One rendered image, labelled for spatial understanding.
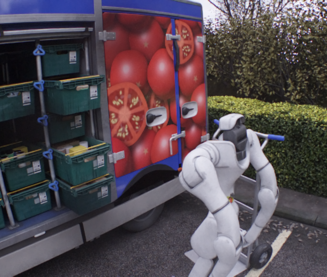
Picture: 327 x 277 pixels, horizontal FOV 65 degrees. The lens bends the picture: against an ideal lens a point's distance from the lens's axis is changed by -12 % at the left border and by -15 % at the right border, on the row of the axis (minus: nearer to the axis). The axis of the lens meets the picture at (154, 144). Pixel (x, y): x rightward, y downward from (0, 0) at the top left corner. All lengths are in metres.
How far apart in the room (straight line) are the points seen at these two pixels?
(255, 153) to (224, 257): 0.54
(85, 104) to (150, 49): 0.90
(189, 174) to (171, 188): 2.22
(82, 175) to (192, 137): 1.51
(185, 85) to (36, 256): 2.25
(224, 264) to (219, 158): 0.41
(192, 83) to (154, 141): 0.81
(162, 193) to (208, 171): 2.16
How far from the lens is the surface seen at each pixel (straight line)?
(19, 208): 2.41
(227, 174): 1.18
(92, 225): 2.61
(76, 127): 2.49
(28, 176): 2.36
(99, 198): 2.43
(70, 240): 2.54
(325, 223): 3.43
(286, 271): 2.76
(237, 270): 2.69
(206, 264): 1.48
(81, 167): 2.24
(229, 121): 1.12
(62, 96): 2.09
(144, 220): 3.25
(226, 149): 1.11
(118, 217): 2.78
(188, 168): 1.01
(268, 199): 1.43
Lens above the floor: 1.78
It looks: 16 degrees down
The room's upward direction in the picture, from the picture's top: 3 degrees counter-clockwise
